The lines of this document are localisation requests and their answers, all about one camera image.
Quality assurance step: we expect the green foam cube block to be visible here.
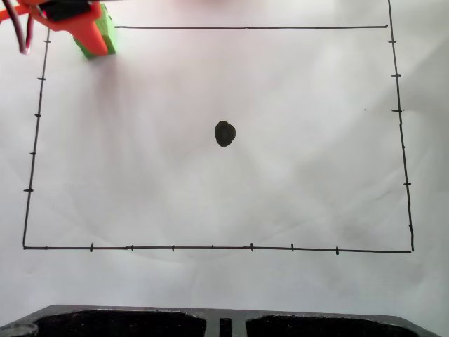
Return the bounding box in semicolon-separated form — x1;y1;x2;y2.
72;2;117;60

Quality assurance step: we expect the black marker dot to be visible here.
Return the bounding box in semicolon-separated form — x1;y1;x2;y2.
214;119;237;149

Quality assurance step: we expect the white paper sheet drawn rectangle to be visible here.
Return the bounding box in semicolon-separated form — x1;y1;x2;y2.
0;0;449;327

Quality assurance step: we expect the black and red servo cable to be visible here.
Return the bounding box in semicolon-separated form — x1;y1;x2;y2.
6;0;35;56

